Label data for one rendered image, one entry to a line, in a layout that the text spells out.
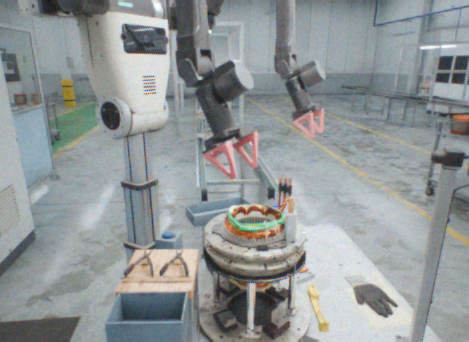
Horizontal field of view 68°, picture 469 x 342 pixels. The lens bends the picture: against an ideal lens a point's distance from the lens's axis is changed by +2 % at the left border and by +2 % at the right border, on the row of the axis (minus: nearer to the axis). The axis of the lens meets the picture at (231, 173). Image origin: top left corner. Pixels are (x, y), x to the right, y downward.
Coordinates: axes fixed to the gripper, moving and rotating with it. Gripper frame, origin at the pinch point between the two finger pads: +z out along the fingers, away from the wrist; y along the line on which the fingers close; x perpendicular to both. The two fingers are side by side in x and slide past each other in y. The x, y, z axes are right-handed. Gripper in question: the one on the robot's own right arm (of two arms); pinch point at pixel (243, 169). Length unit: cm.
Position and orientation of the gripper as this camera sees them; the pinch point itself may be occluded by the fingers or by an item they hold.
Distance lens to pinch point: 75.7
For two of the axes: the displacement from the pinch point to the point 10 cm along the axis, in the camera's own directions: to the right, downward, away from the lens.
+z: 4.2, 9.1, 0.2
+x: -7.4, 3.3, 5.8
